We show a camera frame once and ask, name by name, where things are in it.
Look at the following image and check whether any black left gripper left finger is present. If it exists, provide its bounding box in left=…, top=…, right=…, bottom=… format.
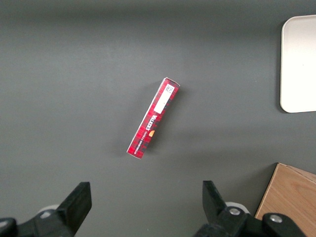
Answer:
left=0, top=182, right=92, bottom=237

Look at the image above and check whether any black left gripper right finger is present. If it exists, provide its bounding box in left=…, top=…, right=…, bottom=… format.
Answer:
left=192, top=180, right=307, bottom=237

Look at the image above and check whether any oak wood drawer cabinet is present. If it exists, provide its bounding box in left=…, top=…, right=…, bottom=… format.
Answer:
left=254, top=162, right=316, bottom=237

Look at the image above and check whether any beige plastic tray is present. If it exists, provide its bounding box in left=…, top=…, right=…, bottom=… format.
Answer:
left=279, top=14, right=316, bottom=114

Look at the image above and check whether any red tartan shortbread box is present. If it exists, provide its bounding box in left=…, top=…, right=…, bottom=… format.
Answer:
left=127, top=77, right=181, bottom=160

